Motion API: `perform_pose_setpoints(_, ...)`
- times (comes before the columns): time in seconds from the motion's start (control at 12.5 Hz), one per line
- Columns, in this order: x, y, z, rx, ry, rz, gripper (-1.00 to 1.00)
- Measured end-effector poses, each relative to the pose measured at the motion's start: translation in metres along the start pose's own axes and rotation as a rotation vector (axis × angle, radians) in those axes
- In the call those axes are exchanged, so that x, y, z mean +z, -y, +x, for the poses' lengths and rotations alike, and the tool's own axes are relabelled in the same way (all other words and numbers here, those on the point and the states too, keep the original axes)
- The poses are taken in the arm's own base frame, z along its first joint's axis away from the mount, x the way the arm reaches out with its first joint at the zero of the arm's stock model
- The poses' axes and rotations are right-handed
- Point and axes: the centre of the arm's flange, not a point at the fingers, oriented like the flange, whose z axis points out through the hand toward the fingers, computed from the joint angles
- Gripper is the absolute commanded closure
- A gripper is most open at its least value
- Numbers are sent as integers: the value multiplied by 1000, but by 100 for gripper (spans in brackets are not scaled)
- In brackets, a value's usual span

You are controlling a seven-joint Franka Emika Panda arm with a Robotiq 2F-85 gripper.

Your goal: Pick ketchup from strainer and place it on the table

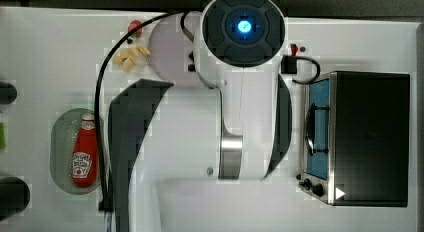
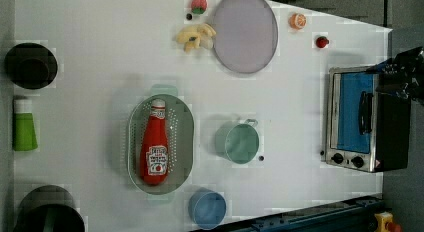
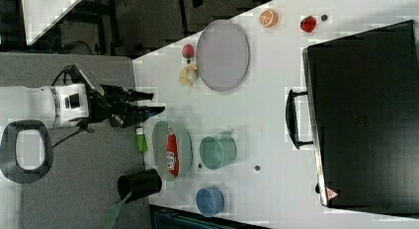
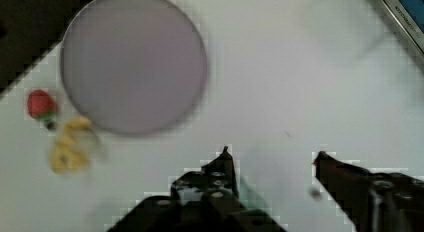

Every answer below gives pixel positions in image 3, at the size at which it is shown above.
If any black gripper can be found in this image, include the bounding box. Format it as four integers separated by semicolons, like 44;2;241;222
86;85;165;128

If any red felt ketchup bottle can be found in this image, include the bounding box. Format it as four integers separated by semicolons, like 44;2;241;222
166;126;180;177

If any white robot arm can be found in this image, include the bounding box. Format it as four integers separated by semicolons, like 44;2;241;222
1;84;165;184

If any green squeeze bottle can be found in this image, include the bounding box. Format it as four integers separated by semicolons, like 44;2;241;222
135;127;148;152

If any yellow banana toy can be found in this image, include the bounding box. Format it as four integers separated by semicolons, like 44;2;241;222
179;64;199;86

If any pink peach toy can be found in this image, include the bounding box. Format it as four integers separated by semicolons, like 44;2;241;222
182;44;195;58

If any black cylinder holder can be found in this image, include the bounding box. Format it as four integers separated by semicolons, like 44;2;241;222
118;169;162;203

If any green mug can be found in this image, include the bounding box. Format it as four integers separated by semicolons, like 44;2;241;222
200;131;237;170

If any grey round plate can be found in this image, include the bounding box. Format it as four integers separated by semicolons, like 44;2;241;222
196;20;250;92

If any green spatula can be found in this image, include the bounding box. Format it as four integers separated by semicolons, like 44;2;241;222
102;191;132;229

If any blue cup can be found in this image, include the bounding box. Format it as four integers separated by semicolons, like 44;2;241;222
196;186;224;218

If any orange slice toy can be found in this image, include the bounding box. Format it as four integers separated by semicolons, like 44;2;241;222
259;9;278;28

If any red strawberry toy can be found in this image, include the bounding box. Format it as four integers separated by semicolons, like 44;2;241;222
299;16;317;33

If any black toaster oven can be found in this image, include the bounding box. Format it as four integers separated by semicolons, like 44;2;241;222
302;21;419;218

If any blue metal frame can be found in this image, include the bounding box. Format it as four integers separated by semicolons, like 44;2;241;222
149;204;268;229

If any black oven door handle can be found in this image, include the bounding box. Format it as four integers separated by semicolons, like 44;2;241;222
286;90;312;149

